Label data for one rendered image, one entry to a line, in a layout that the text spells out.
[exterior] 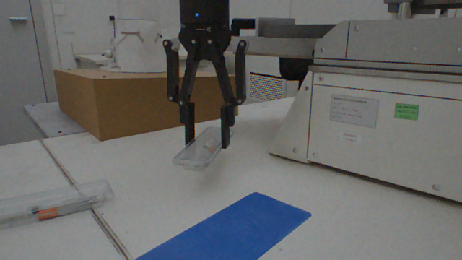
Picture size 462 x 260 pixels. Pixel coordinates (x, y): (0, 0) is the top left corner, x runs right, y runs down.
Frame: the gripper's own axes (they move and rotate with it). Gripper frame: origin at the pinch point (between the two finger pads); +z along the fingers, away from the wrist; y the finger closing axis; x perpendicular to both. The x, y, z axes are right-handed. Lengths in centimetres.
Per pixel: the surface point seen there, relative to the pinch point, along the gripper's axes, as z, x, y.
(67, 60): 10, -212, 190
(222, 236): 8.2, 18.1, -7.2
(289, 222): 8.2, 13.0, -14.9
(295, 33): -14.9, -16.3, -12.9
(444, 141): -0.9, 2.8, -34.3
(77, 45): -2, -216, 181
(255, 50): -11.6, -19.5, -4.7
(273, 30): -15.5, -18.6, -8.5
